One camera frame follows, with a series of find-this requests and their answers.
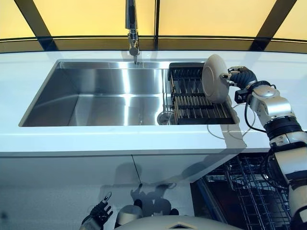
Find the white round plate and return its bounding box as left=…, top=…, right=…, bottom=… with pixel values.
left=201, top=54, right=230, bottom=104

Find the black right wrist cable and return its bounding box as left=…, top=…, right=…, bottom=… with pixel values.
left=244, top=100, right=267, bottom=132

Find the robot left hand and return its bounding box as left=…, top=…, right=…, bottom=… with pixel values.
left=90, top=191, right=114, bottom=222

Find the dark window frame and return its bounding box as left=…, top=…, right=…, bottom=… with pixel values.
left=0, top=0, right=307, bottom=53

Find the thin white cable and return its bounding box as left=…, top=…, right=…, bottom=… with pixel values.
left=206, top=103, right=256, bottom=140

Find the grey robot left leg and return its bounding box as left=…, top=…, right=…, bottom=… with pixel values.
left=115, top=205, right=144, bottom=228

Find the chrome kitchen faucet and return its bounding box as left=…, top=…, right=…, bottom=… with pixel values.
left=124, top=0, right=141, bottom=65

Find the wire dishwasher rack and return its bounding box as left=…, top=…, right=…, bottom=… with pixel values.
left=206, top=155, right=292, bottom=230

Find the stainless steel sink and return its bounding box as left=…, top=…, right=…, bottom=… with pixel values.
left=18, top=58, right=240, bottom=127

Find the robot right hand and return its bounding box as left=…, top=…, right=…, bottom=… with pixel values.
left=221, top=66, right=258, bottom=88

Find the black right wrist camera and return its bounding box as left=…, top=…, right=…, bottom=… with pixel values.
left=234, top=87, right=251, bottom=104

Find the dark built-in dishwasher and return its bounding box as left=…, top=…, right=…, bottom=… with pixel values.
left=189, top=153, right=307, bottom=230

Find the round steel sink strainer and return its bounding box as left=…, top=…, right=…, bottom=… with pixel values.
left=157, top=110, right=177, bottom=126

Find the grey robot torso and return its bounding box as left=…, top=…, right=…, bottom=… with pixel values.
left=115, top=214, right=243, bottom=230

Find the black sink drainer basket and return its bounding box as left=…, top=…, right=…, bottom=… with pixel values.
left=167, top=62, right=237, bottom=125

